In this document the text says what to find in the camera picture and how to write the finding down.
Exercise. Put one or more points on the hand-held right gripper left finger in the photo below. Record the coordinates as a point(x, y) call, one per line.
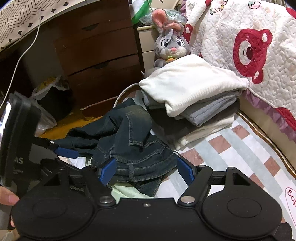
point(107, 171)

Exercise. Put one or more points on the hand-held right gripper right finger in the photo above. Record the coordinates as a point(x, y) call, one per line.
point(185, 171)

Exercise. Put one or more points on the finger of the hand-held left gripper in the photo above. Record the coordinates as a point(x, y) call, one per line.
point(67, 151)

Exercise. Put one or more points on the dark blue jeans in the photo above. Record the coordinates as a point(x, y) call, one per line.
point(129, 139)

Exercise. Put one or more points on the person's left hand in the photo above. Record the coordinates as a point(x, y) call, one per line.
point(9, 195)

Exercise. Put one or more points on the pale green white garment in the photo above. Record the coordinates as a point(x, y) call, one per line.
point(129, 191)

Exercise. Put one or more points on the cream folded garment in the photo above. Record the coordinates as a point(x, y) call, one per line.
point(203, 134)

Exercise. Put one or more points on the black waste bin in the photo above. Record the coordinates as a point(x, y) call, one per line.
point(54, 102)

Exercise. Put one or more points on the checked pink grey mat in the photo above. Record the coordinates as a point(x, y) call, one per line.
point(231, 148)

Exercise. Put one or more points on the clear plastic bin liner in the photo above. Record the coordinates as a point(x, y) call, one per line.
point(44, 87)

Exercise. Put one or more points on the dark grey folded garment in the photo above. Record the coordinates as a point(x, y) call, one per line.
point(229, 110)

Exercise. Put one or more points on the beige bed base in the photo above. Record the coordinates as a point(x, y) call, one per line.
point(266, 125)

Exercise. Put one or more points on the brown wooden drawer cabinet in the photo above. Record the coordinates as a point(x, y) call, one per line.
point(97, 46)

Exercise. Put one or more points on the patterned white tablecloth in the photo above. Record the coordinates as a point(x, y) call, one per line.
point(18, 20)

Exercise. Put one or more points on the grey plush rabbit toy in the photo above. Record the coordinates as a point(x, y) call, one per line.
point(171, 44)

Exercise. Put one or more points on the white cabinet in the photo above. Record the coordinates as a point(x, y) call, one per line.
point(146, 41)

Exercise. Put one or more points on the white quilt with red bears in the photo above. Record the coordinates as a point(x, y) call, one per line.
point(231, 23)

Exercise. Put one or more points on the clear plastic packaging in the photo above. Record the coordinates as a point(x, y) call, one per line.
point(175, 15)

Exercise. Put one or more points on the green bag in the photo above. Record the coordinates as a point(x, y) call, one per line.
point(138, 11)

